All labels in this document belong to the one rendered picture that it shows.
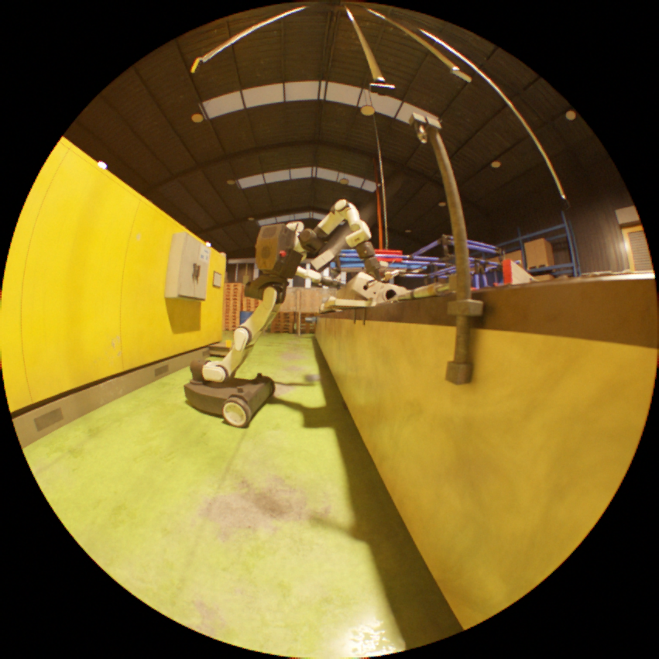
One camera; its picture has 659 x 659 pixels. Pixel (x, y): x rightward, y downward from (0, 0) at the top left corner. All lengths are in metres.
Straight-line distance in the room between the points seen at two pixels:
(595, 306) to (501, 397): 0.20
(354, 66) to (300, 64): 1.89
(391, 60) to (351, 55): 1.34
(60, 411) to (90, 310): 0.78
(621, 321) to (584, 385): 0.08
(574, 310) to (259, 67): 9.67
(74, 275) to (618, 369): 2.12
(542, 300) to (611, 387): 0.15
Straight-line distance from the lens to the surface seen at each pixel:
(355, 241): 1.07
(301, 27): 9.28
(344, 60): 9.63
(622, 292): 0.30
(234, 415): 1.37
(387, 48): 9.26
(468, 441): 0.43
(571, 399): 0.31
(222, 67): 9.68
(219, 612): 0.75
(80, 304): 1.87
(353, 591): 0.73
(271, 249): 1.28
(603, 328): 0.30
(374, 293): 1.26
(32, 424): 1.79
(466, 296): 0.38
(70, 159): 1.99
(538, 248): 10.58
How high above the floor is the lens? 0.71
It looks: 3 degrees down
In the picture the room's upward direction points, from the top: 2 degrees clockwise
